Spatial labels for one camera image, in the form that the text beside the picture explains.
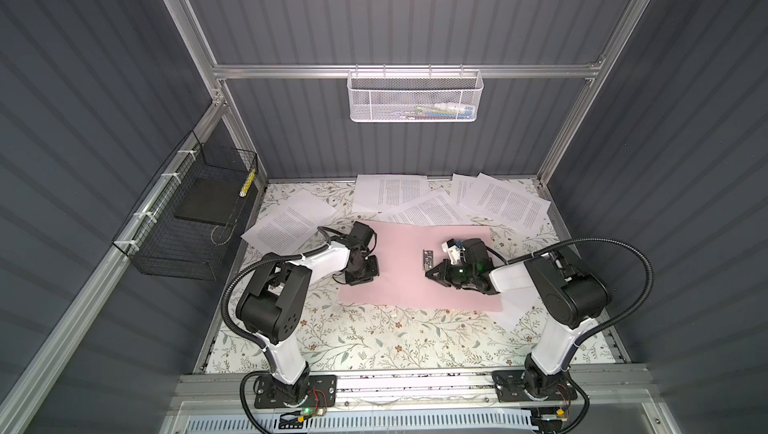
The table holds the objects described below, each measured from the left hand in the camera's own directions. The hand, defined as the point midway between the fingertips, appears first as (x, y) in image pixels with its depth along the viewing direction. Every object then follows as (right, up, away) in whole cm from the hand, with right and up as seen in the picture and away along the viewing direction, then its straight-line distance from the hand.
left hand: (372, 280), depth 94 cm
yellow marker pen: (-34, +30, -12) cm, 47 cm away
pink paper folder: (+11, +7, +11) cm, 17 cm away
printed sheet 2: (+1, +29, +22) cm, 37 cm away
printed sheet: (-29, +17, +14) cm, 36 cm away
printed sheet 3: (+23, +23, +18) cm, 37 cm away
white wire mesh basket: (+16, +70, +29) cm, 77 cm away
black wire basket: (-46, +18, -22) cm, 54 cm away
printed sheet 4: (+48, +25, +18) cm, 57 cm away
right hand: (+19, +1, 0) cm, 19 cm away
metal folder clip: (+18, +6, +3) cm, 19 cm away
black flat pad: (-42, +25, -16) cm, 51 cm away
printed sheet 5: (+34, +32, +25) cm, 53 cm away
